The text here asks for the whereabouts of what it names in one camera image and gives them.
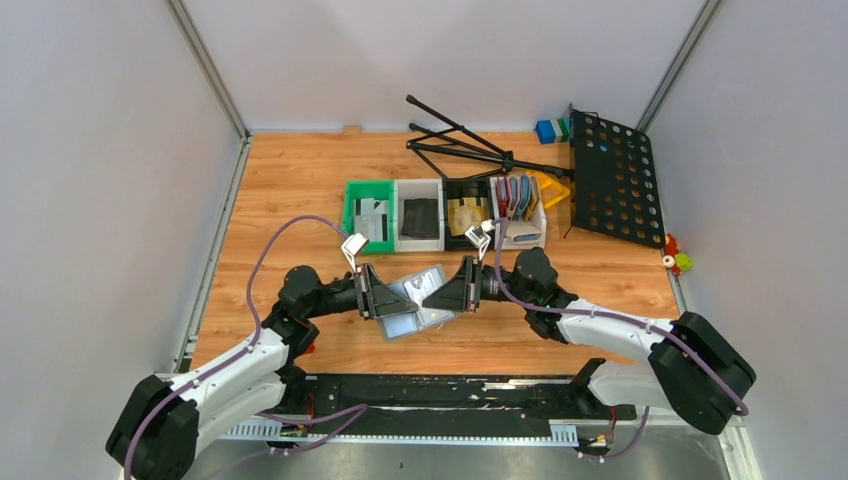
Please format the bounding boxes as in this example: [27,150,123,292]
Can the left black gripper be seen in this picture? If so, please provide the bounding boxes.
[306,263,419,320]

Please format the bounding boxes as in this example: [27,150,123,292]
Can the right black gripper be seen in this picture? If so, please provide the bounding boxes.
[421,257,534,314]

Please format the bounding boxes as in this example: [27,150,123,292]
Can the grey card holder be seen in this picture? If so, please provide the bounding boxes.
[377,264,459,342]

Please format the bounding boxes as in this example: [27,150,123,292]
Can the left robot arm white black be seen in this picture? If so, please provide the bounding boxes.
[105,264,419,479]

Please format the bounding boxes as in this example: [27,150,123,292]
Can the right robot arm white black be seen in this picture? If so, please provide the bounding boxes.
[422,247,756,435]

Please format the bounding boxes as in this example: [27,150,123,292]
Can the white cards in green bin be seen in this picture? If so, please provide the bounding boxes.
[353,198,389,242]

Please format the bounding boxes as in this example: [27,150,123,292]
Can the yellow brown packet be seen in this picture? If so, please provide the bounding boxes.
[447,196,490,237]

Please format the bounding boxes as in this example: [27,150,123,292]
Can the white plastic bin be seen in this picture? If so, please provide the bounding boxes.
[392,179,445,253]

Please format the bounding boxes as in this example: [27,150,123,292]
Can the black plastic bin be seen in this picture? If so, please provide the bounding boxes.
[442,178,494,251]

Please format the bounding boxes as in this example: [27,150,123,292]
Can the black music stand tripod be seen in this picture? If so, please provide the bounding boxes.
[405,94,575,180]

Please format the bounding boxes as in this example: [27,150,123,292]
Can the blue green toy blocks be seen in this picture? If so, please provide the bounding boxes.
[534,118,572,145]

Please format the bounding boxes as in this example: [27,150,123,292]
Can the black perforated stand plate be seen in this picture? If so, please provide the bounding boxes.
[569,108,666,249]

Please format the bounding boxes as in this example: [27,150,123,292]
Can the small colourful toy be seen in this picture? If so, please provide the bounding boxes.
[662,234,693,277]

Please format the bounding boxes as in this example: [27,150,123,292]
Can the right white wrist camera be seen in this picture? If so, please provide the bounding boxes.
[464,220,496,264]

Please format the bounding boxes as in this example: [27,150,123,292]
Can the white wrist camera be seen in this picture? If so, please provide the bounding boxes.
[464,220,496,264]
[340,232,369,272]

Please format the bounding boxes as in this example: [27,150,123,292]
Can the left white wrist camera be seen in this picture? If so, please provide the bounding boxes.
[340,232,369,272]

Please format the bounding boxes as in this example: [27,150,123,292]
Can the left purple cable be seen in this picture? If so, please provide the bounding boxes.
[122,214,352,480]

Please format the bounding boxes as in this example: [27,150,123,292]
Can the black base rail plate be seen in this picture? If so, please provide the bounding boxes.
[218,372,654,448]

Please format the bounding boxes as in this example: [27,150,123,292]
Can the yellow triangle frame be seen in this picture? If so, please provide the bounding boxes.
[527,171,571,210]

